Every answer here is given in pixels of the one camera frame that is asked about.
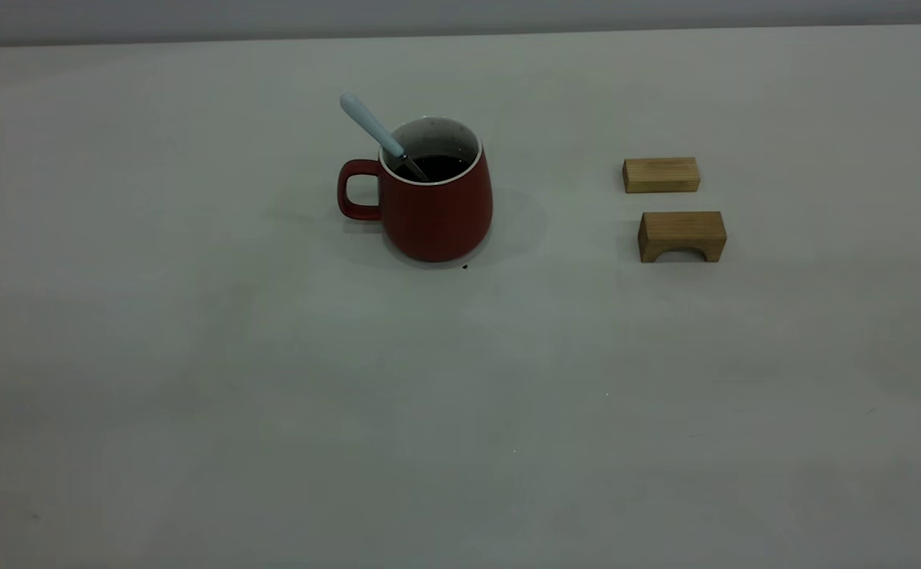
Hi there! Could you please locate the spoon with light blue handle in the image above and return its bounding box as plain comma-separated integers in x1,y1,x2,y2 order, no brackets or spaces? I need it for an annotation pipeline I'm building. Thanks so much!
340,92,430,183

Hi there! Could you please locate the dark coffee liquid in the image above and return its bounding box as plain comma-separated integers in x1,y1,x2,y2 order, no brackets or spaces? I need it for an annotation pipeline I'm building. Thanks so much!
395,155,471,183

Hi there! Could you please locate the flat rectangular wooden block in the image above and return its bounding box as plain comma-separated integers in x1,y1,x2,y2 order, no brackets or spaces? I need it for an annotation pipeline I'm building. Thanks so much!
622,156,701,194

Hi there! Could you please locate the arched wooden block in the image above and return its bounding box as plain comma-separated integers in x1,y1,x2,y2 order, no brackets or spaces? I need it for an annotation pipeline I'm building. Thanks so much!
637,210,728,264

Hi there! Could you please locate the red ceramic mug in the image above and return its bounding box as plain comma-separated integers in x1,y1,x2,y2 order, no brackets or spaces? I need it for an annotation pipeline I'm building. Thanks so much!
337,117,494,263

